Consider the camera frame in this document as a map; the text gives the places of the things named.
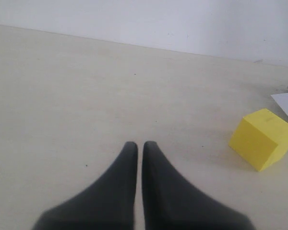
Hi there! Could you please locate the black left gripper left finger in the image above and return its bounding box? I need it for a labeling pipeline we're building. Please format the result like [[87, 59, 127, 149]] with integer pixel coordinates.
[[33, 141, 138, 230]]

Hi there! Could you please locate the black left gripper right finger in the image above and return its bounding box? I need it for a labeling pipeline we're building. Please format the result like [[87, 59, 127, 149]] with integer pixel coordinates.
[[142, 141, 255, 230]]

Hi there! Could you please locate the yellow foam cube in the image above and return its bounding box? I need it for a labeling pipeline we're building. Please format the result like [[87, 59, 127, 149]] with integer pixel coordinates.
[[228, 108, 288, 172]]

